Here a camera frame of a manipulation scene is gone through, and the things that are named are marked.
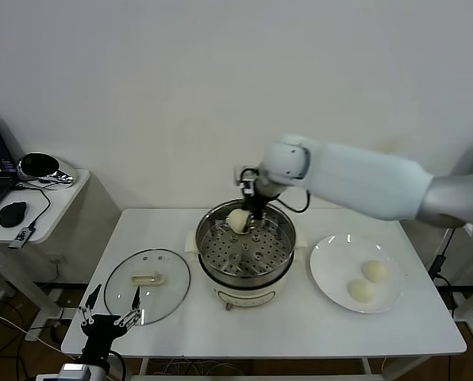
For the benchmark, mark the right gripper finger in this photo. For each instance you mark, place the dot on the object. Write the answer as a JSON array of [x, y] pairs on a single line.
[[258, 224]]

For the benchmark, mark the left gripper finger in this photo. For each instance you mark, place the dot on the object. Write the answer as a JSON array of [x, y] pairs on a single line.
[[93, 297], [136, 299]]

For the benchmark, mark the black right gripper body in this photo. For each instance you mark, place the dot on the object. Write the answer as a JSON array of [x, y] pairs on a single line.
[[256, 200]]

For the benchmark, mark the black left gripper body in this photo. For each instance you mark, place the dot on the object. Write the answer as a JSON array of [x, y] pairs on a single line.
[[101, 333]]

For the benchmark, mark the white steamed baozi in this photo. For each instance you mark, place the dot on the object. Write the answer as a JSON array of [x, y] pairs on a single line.
[[375, 271], [361, 291], [237, 221]]

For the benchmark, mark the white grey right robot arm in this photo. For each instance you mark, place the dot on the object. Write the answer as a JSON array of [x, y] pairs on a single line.
[[359, 178]]

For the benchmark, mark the stainless steel steamer basket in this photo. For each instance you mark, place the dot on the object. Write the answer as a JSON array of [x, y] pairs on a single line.
[[260, 254]]

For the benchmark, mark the cream electric cooker base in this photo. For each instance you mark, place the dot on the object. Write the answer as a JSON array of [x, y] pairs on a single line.
[[244, 291]]

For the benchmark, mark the white round plate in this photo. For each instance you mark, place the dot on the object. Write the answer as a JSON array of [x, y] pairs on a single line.
[[335, 270]]

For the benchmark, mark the grey usb hub adapter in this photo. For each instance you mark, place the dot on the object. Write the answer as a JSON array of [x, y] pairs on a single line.
[[21, 238]]

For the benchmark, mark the white side desk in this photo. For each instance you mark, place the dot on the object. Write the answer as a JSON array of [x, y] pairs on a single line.
[[62, 206], [472, 313]]

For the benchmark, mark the black computer mouse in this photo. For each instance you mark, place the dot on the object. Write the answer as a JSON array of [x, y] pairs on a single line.
[[12, 214]]

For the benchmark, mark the shiny silver black headset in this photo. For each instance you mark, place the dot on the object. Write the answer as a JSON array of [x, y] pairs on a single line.
[[38, 164]]

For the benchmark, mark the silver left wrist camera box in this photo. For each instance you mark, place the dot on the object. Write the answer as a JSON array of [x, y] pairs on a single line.
[[74, 373]]

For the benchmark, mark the white wall socket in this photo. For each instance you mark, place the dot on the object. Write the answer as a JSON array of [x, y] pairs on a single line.
[[57, 260]]

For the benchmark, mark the white table leg frame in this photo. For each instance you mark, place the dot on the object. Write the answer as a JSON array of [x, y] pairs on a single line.
[[143, 366]]

